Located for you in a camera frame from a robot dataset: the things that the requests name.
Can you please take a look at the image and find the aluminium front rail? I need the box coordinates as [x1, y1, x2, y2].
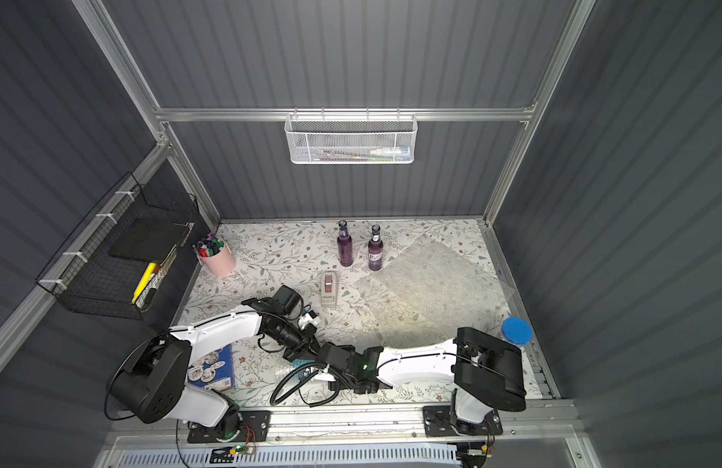
[103, 400, 586, 449]

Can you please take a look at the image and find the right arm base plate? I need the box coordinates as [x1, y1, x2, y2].
[422, 405, 503, 438]

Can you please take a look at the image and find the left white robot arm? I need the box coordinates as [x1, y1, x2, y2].
[107, 286, 320, 442]

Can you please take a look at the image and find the dark purple labelled bottle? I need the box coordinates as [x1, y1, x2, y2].
[368, 224, 383, 271]

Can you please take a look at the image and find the yellow highlighter in basket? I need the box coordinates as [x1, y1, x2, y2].
[132, 263, 160, 303]

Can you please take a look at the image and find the purple liquid glass bottle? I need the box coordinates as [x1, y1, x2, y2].
[337, 220, 354, 267]

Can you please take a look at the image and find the bubble wrap sheet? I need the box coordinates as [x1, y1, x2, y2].
[354, 235, 515, 348]
[275, 359, 325, 379]

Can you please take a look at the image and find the white tape dispenser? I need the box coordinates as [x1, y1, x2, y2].
[320, 271, 339, 308]

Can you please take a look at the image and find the pink marker cup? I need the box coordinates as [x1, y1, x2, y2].
[193, 233, 236, 277]

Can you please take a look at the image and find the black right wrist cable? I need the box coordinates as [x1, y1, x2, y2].
[269, 361, 344, 409]

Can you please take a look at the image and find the black notebook in basket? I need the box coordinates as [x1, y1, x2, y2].
[108, 218, 190, 264]

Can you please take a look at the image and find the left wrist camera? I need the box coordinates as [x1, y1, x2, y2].
[298, 310, 319, 330]

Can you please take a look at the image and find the blue-lid pencil jar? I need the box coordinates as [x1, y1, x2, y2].
[500, 317, 534, 346]

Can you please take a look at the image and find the white wire wall basket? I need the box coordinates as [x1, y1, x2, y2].
[284, 116, 419, 165]

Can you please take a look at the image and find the white ventilated cable duct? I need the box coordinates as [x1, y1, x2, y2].
[114, 443, 460, 467]

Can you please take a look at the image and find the blue sticker sheet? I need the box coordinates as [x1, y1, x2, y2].
[186, 344, 234, 391]

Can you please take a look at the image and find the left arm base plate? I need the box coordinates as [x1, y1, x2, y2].
[186, 411, 272, 444]

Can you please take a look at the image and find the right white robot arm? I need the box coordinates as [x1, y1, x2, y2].
[314, 327, 527, 436]

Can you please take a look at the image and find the black wire wall basket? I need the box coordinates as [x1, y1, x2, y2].
[36, 177, 207, 322]

